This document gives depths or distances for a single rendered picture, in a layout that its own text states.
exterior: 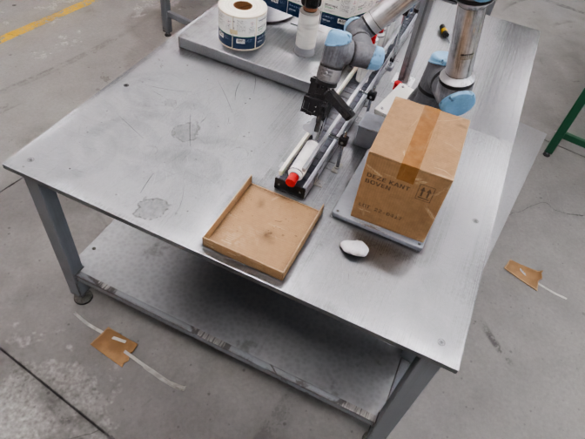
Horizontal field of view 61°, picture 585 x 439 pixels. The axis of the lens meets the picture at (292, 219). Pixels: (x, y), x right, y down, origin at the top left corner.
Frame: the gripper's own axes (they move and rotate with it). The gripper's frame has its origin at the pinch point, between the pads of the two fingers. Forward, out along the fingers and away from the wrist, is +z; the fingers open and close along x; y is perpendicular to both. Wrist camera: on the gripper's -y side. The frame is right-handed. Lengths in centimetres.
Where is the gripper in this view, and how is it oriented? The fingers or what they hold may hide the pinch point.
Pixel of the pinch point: (316, 139)
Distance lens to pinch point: 171.6
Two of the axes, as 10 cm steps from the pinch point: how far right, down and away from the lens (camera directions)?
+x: -3.5, 3.9, -8.5
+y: -9.0, -3.8, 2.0
